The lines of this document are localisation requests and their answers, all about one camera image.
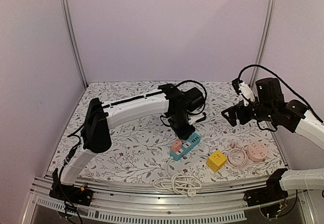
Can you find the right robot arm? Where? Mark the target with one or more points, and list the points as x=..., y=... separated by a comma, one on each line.
x=276, y=102

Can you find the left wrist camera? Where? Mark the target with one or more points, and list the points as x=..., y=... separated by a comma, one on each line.
x=196, y=118

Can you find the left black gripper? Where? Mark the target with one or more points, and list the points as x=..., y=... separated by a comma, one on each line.
x=183, y=135

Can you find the pink plug adapter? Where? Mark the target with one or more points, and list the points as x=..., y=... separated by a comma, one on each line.
x=176, y=146

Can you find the right aluminium frame post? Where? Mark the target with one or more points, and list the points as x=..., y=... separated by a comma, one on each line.
x=265, y=31

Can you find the left aluminium frame post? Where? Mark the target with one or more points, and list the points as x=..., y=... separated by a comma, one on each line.
x=73, y=42

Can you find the floral table mat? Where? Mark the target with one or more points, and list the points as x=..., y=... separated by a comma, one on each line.
x=140, y=149

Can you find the aluminium frame post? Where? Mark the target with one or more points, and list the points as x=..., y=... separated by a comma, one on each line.
x=73, y=42
x=265, y=31

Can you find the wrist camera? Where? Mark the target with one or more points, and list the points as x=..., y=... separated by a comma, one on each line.
x=243, y=89
x=196, y=118

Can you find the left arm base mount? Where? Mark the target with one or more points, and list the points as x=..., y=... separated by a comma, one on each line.
x=76, y=195

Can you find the aluminium front rail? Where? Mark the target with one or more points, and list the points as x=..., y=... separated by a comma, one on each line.
x=217, y=202

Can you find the yellow cube socket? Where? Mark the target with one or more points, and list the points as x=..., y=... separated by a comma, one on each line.
x=216, y=161

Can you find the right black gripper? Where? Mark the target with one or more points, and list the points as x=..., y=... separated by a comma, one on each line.
x=236, y=113

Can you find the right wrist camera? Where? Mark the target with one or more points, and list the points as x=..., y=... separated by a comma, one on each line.
x=243, y=89

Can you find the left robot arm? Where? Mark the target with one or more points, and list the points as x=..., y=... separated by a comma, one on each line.
x=181, y=108

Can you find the teal power strip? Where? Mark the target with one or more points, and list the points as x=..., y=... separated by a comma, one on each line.
x=187, y=146

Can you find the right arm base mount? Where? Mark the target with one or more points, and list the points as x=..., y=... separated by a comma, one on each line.
x=266, y=194

